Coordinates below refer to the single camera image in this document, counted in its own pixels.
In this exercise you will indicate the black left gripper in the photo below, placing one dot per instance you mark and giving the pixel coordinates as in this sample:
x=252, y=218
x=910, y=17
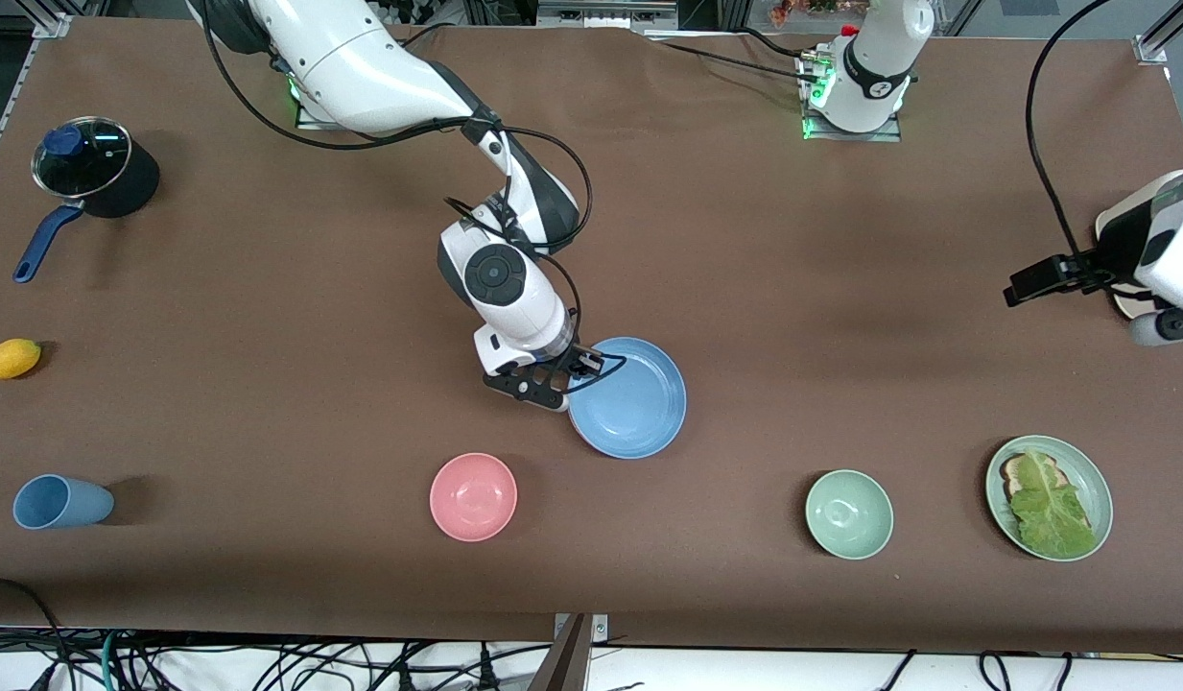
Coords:
x=1080, y=267

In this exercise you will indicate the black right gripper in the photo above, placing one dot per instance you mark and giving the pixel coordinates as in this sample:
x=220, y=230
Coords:
x=578, y=361

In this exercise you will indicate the blue shallow plate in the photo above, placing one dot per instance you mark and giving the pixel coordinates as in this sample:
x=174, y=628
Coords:
x=639, y=408

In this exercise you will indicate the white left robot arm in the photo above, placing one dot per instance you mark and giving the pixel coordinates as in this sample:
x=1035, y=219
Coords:
x=879, y=58

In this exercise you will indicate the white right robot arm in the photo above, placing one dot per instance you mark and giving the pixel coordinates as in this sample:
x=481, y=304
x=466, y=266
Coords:
x=361, y=67

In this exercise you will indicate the pink deep bowl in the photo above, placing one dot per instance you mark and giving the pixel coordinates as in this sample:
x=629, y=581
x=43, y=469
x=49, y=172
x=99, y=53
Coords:
x=473, y=497

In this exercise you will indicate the toasted bread slice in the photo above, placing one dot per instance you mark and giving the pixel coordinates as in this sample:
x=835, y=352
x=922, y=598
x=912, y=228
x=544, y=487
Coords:
x=1011, y=470

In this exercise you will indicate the green plate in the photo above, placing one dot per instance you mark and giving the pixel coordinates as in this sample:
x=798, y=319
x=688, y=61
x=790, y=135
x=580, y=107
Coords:
x=1095, y=480

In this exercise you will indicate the brown table cover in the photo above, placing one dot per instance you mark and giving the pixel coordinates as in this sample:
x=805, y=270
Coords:
x=792, y=288

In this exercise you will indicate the green lettuce leaf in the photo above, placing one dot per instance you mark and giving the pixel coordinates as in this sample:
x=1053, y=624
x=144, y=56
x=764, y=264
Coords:
x=1052, y=518

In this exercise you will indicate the dark metal beam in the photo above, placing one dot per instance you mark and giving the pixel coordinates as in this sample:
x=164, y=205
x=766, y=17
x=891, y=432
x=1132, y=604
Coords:
x=562, y=667

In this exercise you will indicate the green deep bowl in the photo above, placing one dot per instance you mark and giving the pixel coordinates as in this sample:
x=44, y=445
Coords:
x=848, y=514

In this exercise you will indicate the orange artificial flowers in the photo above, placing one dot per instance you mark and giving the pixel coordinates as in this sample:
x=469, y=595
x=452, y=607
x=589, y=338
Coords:
x=802, y=10

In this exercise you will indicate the blue cup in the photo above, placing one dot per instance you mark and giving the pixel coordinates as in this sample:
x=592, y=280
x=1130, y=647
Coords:
x=59, y=503

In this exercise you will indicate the glass lid blue knob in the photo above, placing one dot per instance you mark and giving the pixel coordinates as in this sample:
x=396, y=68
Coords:
x=92, y=158

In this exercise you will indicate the yellow lemon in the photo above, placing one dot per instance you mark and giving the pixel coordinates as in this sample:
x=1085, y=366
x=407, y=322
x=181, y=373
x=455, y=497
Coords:
x=11, y=358

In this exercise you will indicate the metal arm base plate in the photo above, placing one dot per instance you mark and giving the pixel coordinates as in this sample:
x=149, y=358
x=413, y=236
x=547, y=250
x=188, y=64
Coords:
x=305, y=117
x=888, y=131

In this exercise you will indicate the small metal bracket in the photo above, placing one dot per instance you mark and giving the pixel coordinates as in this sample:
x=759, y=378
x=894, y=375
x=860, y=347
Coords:
x=601, y=627

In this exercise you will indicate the aluminium frame corner profile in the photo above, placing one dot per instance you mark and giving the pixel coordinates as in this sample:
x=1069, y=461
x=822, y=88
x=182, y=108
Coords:
x=54, y=19
x=1159, y=38

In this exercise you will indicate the aluminium frame bar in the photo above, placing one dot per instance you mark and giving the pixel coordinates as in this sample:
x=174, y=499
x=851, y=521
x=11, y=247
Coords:
x=605, y=14

